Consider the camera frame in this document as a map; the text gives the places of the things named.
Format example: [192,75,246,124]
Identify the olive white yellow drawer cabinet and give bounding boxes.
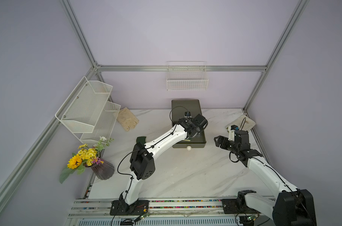
[171,99,202,122]

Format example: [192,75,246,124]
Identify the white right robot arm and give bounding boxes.
[214,130,317,226]

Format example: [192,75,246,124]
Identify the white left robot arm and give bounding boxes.
[119,114,208,207]

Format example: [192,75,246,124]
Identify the green fallen leaf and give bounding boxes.
[136,136,146,145]

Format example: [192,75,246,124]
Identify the beige work glove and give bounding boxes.
[117,107,139,131]

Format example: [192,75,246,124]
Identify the purple glass vase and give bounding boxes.
[90,158,115,180]

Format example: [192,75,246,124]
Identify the white mesh two-tier shelf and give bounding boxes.
[55,77,121,146]

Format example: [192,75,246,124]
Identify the yellow sunflower bouquet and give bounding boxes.
[59,137,113,184]

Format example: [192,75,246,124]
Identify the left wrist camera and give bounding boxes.
[185,112,192,119]

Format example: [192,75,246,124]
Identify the white wire wall basket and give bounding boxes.
[166,61,209,91]

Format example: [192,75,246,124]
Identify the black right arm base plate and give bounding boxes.
[221,199,258,214]

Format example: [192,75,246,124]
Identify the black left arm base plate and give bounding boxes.
[110,200,149,216]

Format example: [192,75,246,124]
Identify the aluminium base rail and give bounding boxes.
[65,196,274,226]

